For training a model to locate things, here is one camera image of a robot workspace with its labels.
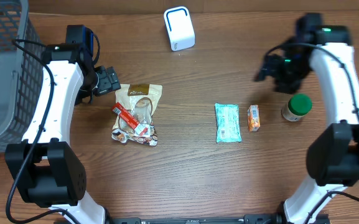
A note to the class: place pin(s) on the small orange tissue pack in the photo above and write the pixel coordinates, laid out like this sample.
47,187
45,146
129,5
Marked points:
253,118

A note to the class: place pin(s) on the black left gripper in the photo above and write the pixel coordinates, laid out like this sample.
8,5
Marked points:
108,79

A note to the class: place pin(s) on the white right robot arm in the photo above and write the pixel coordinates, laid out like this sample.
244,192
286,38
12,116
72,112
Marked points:
333,158

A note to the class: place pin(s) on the beige snack pouch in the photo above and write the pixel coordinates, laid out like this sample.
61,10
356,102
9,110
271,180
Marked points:
141,101

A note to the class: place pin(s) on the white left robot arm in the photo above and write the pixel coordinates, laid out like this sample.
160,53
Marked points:
45,169

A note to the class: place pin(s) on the red candy bar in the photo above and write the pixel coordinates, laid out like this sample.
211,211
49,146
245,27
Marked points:
123,113

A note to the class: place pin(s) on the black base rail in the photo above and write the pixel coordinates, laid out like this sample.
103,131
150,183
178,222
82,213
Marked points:
198,221

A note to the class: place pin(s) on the green lid jar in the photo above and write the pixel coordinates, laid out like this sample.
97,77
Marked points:
297,107

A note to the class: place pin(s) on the teal wet wipes packet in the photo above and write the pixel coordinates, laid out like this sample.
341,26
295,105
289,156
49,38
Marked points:
228,123

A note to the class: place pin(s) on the white barcode scanner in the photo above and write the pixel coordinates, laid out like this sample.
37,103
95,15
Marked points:
179,28

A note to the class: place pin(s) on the dark plastic mesh basket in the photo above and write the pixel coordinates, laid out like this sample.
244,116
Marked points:
20,74

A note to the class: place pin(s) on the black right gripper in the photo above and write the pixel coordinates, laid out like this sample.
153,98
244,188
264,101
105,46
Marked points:
269,70

